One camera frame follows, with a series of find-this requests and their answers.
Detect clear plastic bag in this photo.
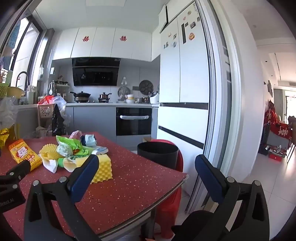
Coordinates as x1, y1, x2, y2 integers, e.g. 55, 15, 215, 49
0, 97, 19, 128

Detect white tissue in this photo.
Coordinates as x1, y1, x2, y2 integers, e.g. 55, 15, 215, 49
43, 158, 58, 174

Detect yellow sponge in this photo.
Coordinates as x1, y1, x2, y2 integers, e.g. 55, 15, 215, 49
89, 154, 113, 184

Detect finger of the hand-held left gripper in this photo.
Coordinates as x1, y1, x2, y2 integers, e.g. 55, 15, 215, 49
0, 160, 31, 186

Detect yellow juice bottle green cap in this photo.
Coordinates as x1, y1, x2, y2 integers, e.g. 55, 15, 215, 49
58, 156, 89, 172

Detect white refrigerator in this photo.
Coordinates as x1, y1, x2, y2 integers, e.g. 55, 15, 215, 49
157, 0, 211, 151

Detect black range hood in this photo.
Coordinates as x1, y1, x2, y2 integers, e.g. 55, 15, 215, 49
72, 58, 121, 87

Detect red printed bag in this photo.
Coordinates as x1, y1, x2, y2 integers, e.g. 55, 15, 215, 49
264, 100, 296, 141

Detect yellow bowl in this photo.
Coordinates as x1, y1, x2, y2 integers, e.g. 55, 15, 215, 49
6, 86, 26, 98

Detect group of fridge magnets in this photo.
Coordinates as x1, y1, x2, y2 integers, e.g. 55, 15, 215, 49
163, 10, 200, 49

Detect green wrapper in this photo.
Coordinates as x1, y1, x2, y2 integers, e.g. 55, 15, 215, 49
55, 136, 84, 158

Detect utensil holder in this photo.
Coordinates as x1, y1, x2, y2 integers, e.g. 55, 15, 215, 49
27, 85, 37, 104

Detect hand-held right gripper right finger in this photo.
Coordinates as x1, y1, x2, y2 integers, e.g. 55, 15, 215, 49
195, 154, 270, 241

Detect black plastic bag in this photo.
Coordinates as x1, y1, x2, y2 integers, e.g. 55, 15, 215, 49
51, 104, 65, 136

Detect gold foil bag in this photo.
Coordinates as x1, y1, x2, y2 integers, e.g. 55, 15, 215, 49
0, 126, 16, 149

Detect grey lower cabinets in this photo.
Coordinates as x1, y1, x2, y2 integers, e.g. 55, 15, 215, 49
17, 102, 160, 145

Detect white blue carton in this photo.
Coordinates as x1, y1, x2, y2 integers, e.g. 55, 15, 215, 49
91, 146, 109, 156

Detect black built-in oven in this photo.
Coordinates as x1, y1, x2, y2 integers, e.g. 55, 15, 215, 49
116, 107, 152, 137

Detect dark round rack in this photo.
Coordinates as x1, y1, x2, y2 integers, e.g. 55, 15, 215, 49
139, 80, 154, 95

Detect red plastic basket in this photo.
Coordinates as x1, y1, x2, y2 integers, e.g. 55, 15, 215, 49
37, 95, 56, 106

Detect kitchen window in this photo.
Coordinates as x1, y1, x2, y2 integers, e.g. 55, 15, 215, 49
0, 16, 44, 93

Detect white plastic bag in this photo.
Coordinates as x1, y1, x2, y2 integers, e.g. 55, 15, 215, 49
52, 95, 67, 112

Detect yellow paper cupcake liner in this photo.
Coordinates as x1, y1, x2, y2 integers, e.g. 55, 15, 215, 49
39, 143, 61, 160

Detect black wok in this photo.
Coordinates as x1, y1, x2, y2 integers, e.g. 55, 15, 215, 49
69, 91, 92, 99

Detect blue white package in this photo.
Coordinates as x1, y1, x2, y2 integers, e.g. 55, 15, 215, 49
80, 134, 97, 147

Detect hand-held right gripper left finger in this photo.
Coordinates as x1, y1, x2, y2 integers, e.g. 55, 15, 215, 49
23, 154, 109, 241

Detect orange yellow snack bag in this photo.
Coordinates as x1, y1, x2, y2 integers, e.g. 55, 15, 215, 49
9, 138, 43, 172

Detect spice rack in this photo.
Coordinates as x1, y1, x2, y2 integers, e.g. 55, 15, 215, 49
56, 81, 70, 100

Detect beige basket rack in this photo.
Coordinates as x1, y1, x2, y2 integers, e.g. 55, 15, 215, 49
38, 104, 56, 126

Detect green plastic basket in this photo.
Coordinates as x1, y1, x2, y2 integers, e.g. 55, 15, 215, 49
0, 83, 11, 99

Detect light round rack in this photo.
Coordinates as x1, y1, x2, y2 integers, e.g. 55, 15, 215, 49
117, 86, 131, 98

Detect white sliding door frame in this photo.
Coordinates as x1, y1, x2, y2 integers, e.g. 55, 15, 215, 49
194, 0, 242, 214

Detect black kitchen faucet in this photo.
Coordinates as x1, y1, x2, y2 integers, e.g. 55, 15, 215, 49
17, 71, 29, 91

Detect white upper cabinets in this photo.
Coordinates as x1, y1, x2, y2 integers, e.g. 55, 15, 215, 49
53, 27, 161, 62

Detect red trash bin black liner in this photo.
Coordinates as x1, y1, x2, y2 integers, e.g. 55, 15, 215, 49
150, 139, 184, 239
137, 142, 179, 172

